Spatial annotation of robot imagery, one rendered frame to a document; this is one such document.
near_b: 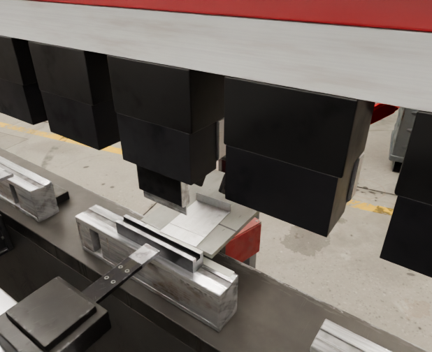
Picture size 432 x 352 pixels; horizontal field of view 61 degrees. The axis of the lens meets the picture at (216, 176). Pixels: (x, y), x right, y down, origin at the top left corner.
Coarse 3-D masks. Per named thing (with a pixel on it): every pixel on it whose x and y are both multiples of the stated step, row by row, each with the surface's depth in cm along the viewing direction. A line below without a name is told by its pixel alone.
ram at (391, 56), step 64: (0, 0) 61; (64, 0) 51; (128, 0) 45; (192, 0) 39; (256, 0) 35; (320, 0) 32; (384, 0) 29; (192, 64) 43; (256, 64) 38; (320, 64) 34; (384, 64) 31
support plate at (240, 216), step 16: (208, 176) 90; (192, 192) 83; (208, 192) 83; (160, 208) 78; (240, 208) 78; (160, 224) 73; (224, 224) 73; (240, 224) 73; (208, 240) 68; (224, 240) 68; (208, 256) 66
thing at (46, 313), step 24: (120, 264) 62; (144, 264) 63; (48, 288) 54; (72, 288) 55; (96, 288) 58; (24, 312) 50; (48, 312) 50; (72, 312) 50; (96, 312) 51; (0, 336) 48; (24, 336) 48; (48, 336) 47; (72, 336) 48; (96, 336) 51
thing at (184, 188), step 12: (144, 168) 62; (144, 180) 63; (156, 180) 61; (168, 180) 59; (144, 192) 66; (156, 192) 63; (168, 192) 60; (180, 192) 59; (168, 204) 63; (180, 204) 60
